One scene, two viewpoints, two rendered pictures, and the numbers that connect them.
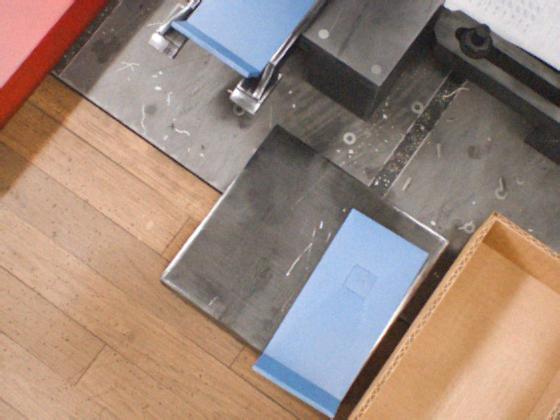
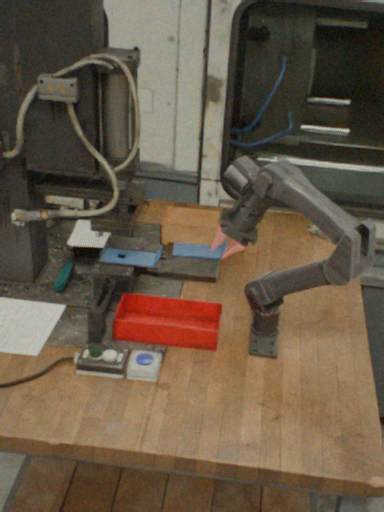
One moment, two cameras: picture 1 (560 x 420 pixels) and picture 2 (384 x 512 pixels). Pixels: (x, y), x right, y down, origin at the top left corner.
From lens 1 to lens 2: 1.89 m
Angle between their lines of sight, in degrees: 66
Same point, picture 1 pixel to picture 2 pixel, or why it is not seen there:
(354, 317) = (199, 248)
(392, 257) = (179, 246)
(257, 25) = (143, 256)
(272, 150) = (167, 269)
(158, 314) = (224, 281)
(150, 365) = (237, 279)
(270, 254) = (194, 263)
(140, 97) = not seen: hidden behind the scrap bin
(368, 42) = (134, 242)
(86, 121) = not seen: hidden behind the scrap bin
